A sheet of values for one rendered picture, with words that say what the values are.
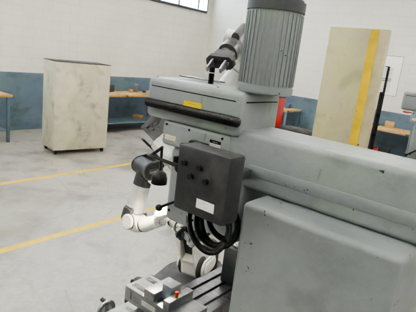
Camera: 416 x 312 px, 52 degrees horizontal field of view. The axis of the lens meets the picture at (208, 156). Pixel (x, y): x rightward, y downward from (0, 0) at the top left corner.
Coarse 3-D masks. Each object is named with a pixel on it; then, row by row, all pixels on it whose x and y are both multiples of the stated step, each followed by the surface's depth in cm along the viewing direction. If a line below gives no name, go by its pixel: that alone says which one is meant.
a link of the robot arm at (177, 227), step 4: (172, 220) 194; (172, 224) 194; (176, 224) 190; (180, 224) 189; (172, 228) 194; (176, 228) 189; (180, 228) 184; (184, 228) 185; (176, 232) 185; (180, 232) 185; (176, 236) 185; (180, 236) 185
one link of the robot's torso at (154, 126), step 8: (152, 120) 223; (160, 120) 221; (144, 128) 222; (152, 128) 219; (160, 128) 219; (152, 136) 219; (160, 136) 217; (152, 144) 218; (160, 144) 216; (168, 152) 213
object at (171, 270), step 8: (216, 256) 293; (168, 264) 295; (176, 264) 296; (216, 264) 297; (160, 272) 283; (168, 272) 285; (176, 272) 286; (176, 280) 276; (184, 280) 277; (192, 280) 278
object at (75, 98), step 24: (48, 72) 732; (72, 72) 727; (96, 72) 754; (48, 96) 739; (72, 96) 737; (96, 96) 765; (48, 120) 746; (72, 120) 748; (96, 120) 777; (48, 144) 753; (72, 144) 759; (96, 144) 789
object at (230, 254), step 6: (234, 246) 211; (228, 252) 211; (234, 252) 210; (228, 258) 212; (234, 258) 210; (222, 264) 214; (228, 264) 212; (234, 264) 210; (222, 270) 215; (228, 270) 213; (234, 270) 211; (222, 276) 215; (228, 276) 213; (228, 282) 214
